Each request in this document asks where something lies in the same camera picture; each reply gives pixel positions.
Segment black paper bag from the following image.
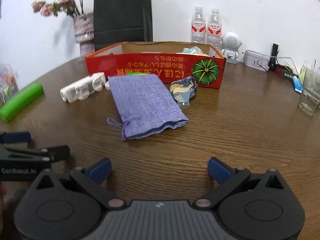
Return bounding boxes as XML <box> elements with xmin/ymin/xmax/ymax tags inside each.
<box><xmin>93</xmin><ymin>0</ymin><xmax>153</xmax><ymax>50</ymax></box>

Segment purple woven drawstring pouch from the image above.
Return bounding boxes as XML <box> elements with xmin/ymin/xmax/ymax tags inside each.
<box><xmin>107</xmin><ymin>74</ymin><xmax>189</xmax><ymax>141</ymax></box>

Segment right standing water bottle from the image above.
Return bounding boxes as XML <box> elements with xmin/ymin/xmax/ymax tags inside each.
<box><xmin>206</xmin><ymin>8</ymin><xmax>222</xmax><ymax>50</ymax></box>

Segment standing water bottle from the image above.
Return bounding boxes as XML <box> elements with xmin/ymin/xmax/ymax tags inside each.
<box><xmin>206</xmin><ymin>8</ymin><xmax>222</xmax><ymax>50</ymax></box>
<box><xmin>191</xmin><ymin>7</ymin><xmax>206</xmax><ymax>44</ymax></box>

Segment clear drinking glass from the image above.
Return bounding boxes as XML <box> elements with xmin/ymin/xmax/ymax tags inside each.
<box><xmin>298</xmin><ymin>68</ymin><xmax>319</xmax><ymax>116</ymax></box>

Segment white tin box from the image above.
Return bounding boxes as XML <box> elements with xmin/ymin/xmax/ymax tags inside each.
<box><xmin>242</xmin><ymin>50</ymin><xmax>270</xmax><ymax>72</ymax></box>

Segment clear iridescent plastic bag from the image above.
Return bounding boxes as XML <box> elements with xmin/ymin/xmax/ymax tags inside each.
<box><xmin>182</xmin><ymin>46</ymin><xmax>203</xmax><ymax>55</ymax></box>

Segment green foam roll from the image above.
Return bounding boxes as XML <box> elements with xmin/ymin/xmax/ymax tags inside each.
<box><xmin>1</xmin><ymin>83</ymin><xmax>44</xmax><ymax>122</ymax></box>

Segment black charger stand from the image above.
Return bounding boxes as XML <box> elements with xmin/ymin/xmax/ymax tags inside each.
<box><xmin>268</xmin><ymin>43</ymin><xmax>279</xmax><ymax>71</ymax></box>

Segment purple marbled vase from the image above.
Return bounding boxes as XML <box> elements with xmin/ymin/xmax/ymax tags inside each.
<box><xmin>73</xmin><ymin>12</ymin><xmax>95</xmax><ymax>57</ymax></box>

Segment red black small box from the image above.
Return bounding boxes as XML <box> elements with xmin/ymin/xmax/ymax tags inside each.
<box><xmin>274</xmin><ymin>66</ymin><xmax>297</xmax><ymax>80</ymax></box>

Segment white astronaut speaker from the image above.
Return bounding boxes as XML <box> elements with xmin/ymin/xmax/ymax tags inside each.
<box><xmin>221</xmin><ymin>31</ymin><xmax>242</xmax><ymax>64</ymax></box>

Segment green tissue pack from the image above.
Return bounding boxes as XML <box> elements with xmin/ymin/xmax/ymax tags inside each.
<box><xmin>127</xmin><ymin>72</ymin><xmax>147</xmax><ymax>76</ymax></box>

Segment left standing water bottle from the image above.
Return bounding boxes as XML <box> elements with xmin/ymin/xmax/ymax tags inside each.
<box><xmin>191</xmin><ymin>7</ymin><xmax>206</xmax><ymax>44</ymax></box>

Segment blue white tube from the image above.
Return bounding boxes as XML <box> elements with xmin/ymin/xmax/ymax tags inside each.
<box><xmin>292</xmin><ymin>76</ymin><xmax>302</xmax><ymax>94</ymax></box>

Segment white folding gadget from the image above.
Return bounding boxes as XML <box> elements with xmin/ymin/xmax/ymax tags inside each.
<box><xmin>60</xmin><ymin>72</ymin><xmax>106</xmax><ymax>103</ymax></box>

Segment orange red cardboard box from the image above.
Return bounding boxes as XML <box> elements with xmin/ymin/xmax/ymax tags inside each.
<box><xmin>85</xmin><ymin>41</ymin><xmax>226</xmax><ymax>89</ymax></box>

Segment blue snack packet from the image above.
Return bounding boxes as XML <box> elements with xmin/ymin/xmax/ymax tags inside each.
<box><xmin>170</xmin><ymin>76</ymin><xmax>197</xmax><ymax>109</ymax></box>

